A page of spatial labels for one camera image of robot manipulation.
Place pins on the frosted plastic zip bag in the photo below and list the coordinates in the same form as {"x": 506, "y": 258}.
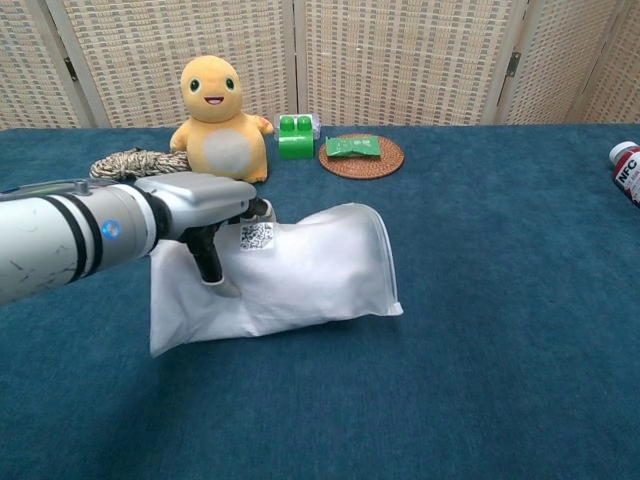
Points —
{"x": 170, "y": 300}

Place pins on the white garment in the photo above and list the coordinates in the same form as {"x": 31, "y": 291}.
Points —
{"x": 310, "y": 280}

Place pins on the red juice bottle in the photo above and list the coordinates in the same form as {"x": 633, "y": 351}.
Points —
{"x": 627, "y": 170}

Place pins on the round woven rattan coaster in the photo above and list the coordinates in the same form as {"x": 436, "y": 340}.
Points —
{"x": 360, "y": 167}

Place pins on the green foil packet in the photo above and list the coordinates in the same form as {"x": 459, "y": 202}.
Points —
{"x": 355, "y": 146}

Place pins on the woven folding screen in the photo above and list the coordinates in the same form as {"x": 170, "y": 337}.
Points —
{"x": 400, "y": 60}

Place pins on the yellow plush dinosaur toy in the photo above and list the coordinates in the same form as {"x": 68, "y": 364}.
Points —
{"x": 220, "y": 145}

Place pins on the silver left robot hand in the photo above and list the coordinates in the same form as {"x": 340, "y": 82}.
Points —
{"x": 200, "y": 192}

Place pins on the green toy building block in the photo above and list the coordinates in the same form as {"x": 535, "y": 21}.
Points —
{"x": 295, "y": 147}

